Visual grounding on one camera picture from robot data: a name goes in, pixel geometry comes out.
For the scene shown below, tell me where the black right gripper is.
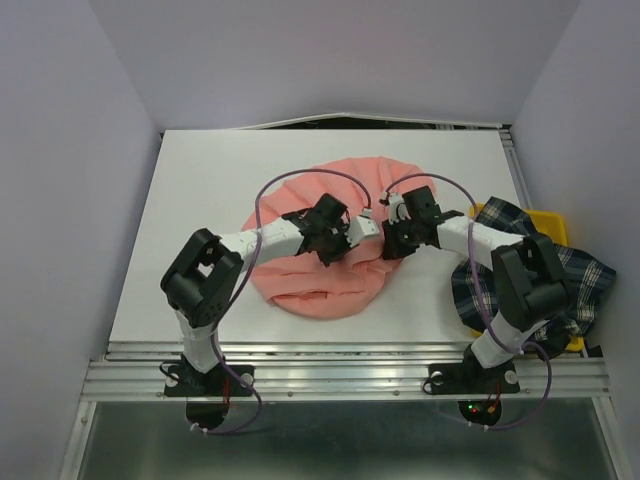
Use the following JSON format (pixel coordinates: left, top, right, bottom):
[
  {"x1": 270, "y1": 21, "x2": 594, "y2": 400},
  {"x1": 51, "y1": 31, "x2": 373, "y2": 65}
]
[{"x1": 380, "y1": 214, "x2": 420, "y2": 260}]

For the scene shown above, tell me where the pink pleated skirt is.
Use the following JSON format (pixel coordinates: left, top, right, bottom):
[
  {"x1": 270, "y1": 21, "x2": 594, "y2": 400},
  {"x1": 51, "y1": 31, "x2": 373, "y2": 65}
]
[{"x1": 251, "y1": 157, "x2": 421, "y2": 320}]

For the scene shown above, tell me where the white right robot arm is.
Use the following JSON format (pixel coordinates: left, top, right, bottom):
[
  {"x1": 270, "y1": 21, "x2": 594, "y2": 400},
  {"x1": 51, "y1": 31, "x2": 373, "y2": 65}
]
[{"x1": 380, "y1": 187, "x2": 571, "y2": 395}]

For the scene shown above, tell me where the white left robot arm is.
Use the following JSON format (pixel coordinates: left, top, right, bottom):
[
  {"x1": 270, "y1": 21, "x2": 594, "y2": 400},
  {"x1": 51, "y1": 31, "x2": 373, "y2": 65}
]
[{"x1": 160, "y1": 194, "x2": 378, "y2": 395}]

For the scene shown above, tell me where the yellow plastic bin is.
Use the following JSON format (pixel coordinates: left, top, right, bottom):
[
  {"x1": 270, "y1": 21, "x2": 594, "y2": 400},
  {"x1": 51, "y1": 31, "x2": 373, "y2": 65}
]
[{"x1": 469, "y1": 206, "x2": 585, "y2": 352}]

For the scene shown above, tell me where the navy plaid skirt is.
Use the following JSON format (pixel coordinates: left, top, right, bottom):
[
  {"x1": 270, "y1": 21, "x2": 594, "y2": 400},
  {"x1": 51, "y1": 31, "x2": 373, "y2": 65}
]
[{"x1": 450, "y1": 196, "x2": 618, "y2": 362}]

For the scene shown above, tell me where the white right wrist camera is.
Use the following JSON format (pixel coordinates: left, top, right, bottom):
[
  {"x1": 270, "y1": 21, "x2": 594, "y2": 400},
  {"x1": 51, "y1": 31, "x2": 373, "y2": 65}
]
[{"x1": 379, "y1": 193, "x2": 409, "y2": 224}]

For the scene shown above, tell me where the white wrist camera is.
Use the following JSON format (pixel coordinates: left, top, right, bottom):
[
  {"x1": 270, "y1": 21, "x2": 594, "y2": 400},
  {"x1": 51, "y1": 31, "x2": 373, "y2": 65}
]
[
  {"x1": 345, "y1": 215, "x2": 380, "y2": 248},
  {"x1": 379, "y1": 193, "x2": 409, "y2": 224}
]

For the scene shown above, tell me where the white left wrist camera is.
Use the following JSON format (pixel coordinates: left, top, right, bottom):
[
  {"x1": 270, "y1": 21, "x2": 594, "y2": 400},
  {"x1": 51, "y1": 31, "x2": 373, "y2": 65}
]
[{"x1": 345, "y1": 215, "x2": 380, "y2": 248}]

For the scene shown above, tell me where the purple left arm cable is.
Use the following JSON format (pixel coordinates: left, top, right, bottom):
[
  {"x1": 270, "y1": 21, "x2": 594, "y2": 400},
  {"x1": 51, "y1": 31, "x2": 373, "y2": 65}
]
[{"x1": 188, "y1": 168, "x2": 372, "y2": 436}]

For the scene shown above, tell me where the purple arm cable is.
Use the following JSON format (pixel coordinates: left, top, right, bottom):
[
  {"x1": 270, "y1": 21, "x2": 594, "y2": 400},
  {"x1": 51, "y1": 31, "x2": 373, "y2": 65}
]
[
  {"x1": 188, "y1": 168, "x2": 372, "y2": 436},
  {"x1": 383, "y1": 172, "x2": 554, "y2": 433}
]

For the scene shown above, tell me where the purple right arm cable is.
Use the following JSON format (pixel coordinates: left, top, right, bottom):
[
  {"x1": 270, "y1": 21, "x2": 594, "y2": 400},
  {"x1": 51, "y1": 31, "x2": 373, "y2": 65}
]
[{"x1": 383, "y1": 172, "x2": 554, "y2": 433}]

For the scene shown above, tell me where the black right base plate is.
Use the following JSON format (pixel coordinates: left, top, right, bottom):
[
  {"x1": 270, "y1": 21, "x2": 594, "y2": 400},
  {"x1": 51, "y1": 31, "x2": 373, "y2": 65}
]
[{"x1": 422, "y1": 362, "x2": 521, "y2": 397}]

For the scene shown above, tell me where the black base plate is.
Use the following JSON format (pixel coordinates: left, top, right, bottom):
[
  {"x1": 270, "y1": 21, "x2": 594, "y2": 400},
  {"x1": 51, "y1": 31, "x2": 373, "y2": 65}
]
[
  {"x1": 159, "y1": 360, "x2": 252, "y2": 398},
  {"x1": 422, "y1": 362, "x2": 521, "y2": 397}
]

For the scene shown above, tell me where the aluminium right side rail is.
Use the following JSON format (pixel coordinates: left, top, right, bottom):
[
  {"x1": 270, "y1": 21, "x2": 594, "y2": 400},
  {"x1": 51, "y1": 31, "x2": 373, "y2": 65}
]
[{"x1": 498, "y1": 124, "x2": 531, "y2": 209}]

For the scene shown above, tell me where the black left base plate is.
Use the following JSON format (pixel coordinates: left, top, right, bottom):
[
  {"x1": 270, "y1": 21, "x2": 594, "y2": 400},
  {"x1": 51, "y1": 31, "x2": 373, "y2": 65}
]
[{"x1": 159, "y1": 360, "x2": 252, "y2": 398}]

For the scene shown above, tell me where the aluminium front rail frame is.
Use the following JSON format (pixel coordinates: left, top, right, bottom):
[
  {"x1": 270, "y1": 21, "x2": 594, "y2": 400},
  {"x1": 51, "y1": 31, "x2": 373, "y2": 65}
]
[{"x1": 60, "y1": 341, "x2": 633, "y2": 479}]

